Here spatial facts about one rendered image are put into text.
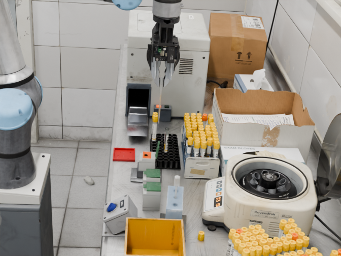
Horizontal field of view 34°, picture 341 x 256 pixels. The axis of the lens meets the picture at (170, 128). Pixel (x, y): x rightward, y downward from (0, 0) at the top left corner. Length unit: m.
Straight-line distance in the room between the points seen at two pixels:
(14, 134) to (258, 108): 0.85
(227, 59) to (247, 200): 1.01
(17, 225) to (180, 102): 0.72
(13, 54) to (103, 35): 1.73
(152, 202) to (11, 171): 0.38
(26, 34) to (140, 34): 1.47
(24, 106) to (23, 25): 1.79
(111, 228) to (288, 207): 0.44
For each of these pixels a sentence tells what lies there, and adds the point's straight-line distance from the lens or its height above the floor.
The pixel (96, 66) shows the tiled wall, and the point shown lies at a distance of 3.33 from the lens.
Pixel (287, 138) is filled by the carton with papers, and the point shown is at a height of 0.97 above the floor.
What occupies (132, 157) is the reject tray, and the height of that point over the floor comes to 0.88.
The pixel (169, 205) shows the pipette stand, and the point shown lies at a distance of 1.38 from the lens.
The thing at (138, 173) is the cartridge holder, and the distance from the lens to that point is 1.61.
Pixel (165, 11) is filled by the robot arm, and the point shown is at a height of 1.36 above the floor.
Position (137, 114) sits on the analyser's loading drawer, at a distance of 1.84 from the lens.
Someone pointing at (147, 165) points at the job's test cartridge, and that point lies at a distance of 1.60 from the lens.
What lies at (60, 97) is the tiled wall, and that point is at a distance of 3.44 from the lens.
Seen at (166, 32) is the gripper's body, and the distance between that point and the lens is 1.47.
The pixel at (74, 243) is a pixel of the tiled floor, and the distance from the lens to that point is 2.77.
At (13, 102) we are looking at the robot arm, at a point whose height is 1.14.
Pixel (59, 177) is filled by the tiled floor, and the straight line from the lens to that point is 3.22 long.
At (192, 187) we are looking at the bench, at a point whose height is 0.87.
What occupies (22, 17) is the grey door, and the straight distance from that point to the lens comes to 3.22.
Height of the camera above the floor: 1.80
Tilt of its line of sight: 29 degrees down
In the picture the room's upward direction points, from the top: 4 degrees clockwise
